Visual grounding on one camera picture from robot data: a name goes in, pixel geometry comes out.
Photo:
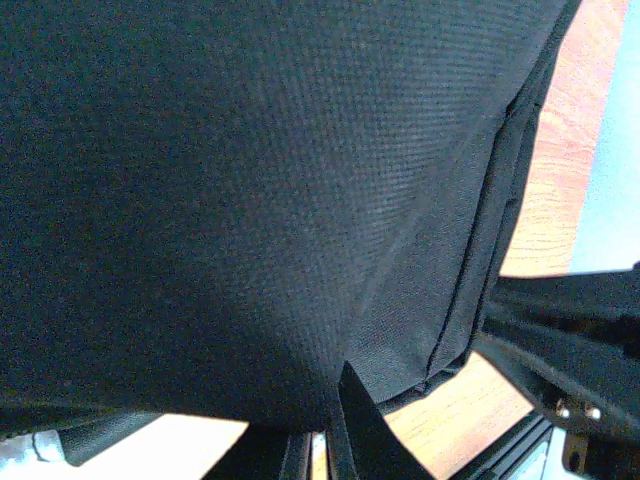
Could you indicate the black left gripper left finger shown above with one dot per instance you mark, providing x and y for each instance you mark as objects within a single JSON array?
[{"x": 263, "y": 453}]

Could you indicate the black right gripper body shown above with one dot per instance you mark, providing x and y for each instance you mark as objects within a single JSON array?
[{"x": 570, "y": 346}]

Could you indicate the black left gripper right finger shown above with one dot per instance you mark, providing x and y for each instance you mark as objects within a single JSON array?
[{"x": 360, "y": 444}]

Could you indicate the black student backpack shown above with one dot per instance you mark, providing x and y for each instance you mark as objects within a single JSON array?
[{"x": 210, "y": 207}]

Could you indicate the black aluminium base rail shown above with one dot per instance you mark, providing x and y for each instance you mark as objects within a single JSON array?
[{"x": 520, "y": 453}]

